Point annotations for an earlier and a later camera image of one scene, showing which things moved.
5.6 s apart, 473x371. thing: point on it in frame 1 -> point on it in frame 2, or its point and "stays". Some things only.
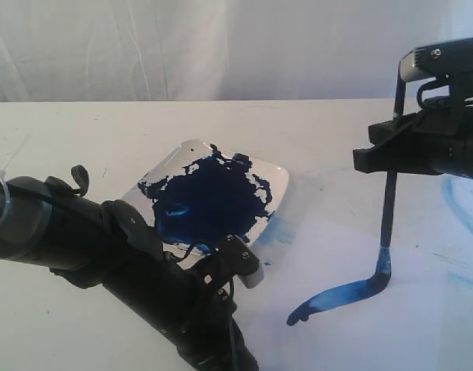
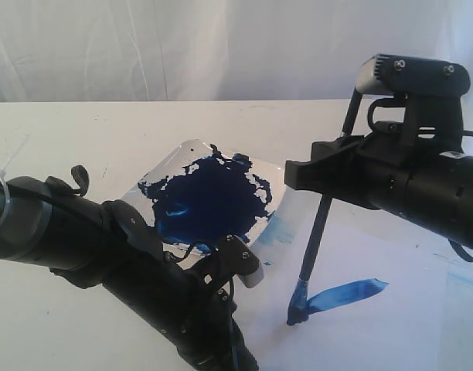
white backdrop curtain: x=200 y=50 stays
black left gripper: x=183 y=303 stays
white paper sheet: x=318 y=307 stays
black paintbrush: x=386 y=244 -> x=298 y=313
